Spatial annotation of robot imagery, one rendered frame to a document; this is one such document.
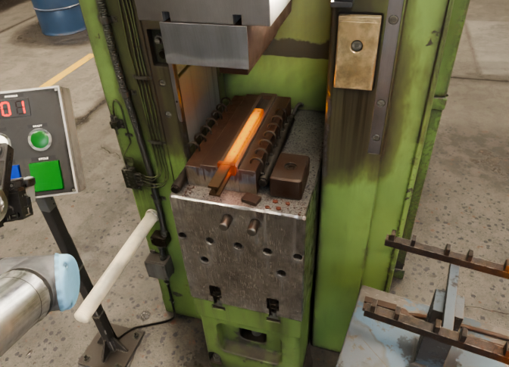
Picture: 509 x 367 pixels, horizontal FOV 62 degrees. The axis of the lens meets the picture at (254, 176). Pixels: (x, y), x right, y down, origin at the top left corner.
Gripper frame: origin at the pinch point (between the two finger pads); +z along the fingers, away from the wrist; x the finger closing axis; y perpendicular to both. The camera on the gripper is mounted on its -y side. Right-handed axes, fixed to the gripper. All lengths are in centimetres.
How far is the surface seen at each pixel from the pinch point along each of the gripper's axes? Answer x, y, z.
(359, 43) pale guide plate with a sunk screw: 79, -21, -8
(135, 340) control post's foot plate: 0, 80, 73
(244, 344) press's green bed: 46, 77, 49
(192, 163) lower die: 37.4, 2.6, 13.4
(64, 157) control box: 5.3, -3.5, 11.1
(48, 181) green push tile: 0.5, 2.1, 10.4
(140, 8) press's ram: 32.0, -33.7, -6.0
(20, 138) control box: -4.6, -9.4, 11.1
